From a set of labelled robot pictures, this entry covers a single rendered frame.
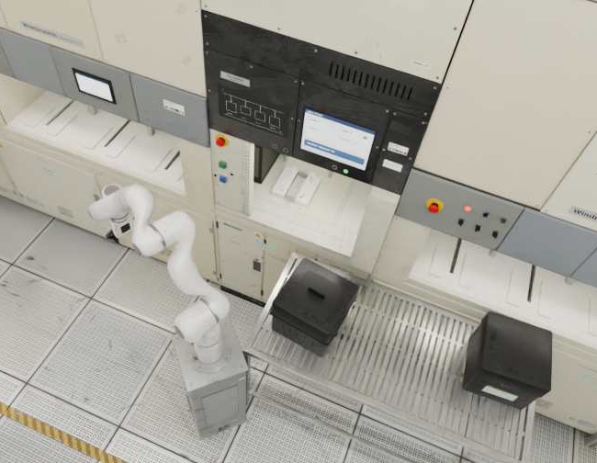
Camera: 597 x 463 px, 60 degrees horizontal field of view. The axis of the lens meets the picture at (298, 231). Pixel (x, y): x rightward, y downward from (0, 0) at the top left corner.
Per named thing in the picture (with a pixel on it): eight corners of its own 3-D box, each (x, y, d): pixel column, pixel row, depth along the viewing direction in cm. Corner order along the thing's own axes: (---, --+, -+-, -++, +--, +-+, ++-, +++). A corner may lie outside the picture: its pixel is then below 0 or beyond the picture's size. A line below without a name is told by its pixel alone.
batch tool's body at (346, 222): (216, 296, 335) (193, 16, 179) (275, 196, 390) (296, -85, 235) (343, 347, 321) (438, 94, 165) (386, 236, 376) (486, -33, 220)
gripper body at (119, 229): (113, 225, 219) (118, 241, 228) (134, 213, 223) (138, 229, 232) (103, 214, 222) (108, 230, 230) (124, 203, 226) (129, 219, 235)
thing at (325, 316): (268, 313, 229) (270, 299, 219) (301, 266, 245) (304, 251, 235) (327, 346, 222) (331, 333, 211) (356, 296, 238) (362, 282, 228)
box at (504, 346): (460, 389, 231) (481, 368, 211) (467, 334, 248) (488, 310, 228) (523, 412, 228) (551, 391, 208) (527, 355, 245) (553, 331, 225)
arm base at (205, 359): (194, 378, 224) (191, 362, 209) (182, 341, 234) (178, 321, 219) (236, 364, 230) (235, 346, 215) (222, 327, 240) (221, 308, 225)
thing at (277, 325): (299, 285, 257) (302, 266, 243) (349, 312, 250) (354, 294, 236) (270, 328, 241) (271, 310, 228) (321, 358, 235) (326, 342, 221)
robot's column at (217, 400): (199, 440, 281) (186, 392, 220) (185, 393, 296) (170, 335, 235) (248, 421, 289) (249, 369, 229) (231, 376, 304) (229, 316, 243)
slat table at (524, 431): (242, 405, 294) (242, 350, 234) (283, 319, 329) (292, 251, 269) (465, 503, 274) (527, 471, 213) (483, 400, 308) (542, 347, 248)
